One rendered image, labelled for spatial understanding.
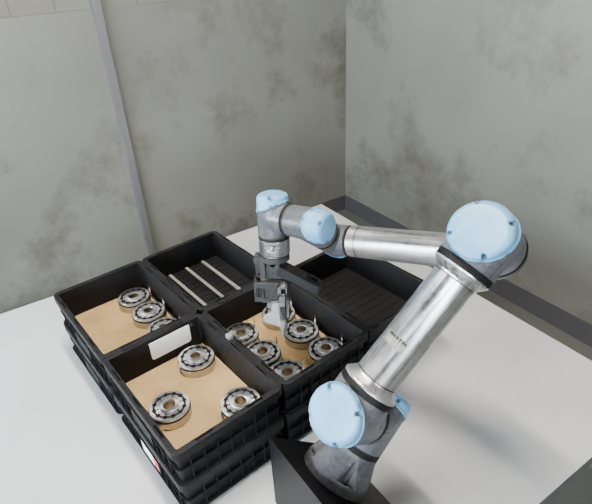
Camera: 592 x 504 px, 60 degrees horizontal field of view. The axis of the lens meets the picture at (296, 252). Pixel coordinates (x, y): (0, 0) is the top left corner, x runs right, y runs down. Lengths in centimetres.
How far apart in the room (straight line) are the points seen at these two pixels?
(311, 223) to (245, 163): 238
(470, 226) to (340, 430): 43
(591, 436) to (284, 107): 264
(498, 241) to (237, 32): 258
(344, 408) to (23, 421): 105
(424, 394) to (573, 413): 40
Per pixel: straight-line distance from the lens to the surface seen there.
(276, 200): 117
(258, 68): 338
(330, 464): 114
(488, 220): 94
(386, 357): 97
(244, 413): 124
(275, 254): 121
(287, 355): 150
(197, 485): 130
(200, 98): 323
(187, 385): 147
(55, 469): 158
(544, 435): 158
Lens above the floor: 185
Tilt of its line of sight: 31 degrees down
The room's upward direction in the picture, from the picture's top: 3 degrees counter-clockwise
